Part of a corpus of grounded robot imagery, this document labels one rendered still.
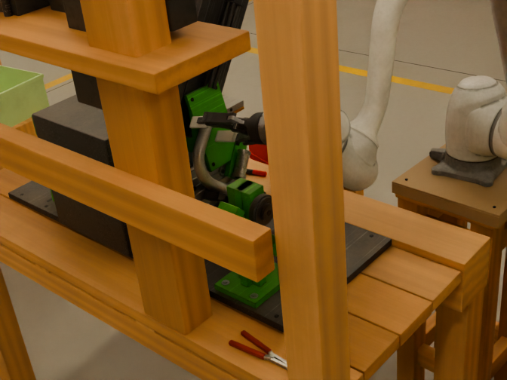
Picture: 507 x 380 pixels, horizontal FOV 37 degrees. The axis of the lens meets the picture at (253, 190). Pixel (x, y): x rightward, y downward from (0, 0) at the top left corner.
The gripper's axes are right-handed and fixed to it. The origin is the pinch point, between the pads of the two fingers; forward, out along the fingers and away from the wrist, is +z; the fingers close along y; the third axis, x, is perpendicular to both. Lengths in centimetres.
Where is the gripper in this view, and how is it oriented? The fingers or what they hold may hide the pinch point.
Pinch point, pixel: (210, 129)
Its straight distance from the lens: 191.2
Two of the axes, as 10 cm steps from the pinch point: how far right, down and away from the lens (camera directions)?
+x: -2.6, 9.4, -2.0
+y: -6.6, -3.3, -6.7
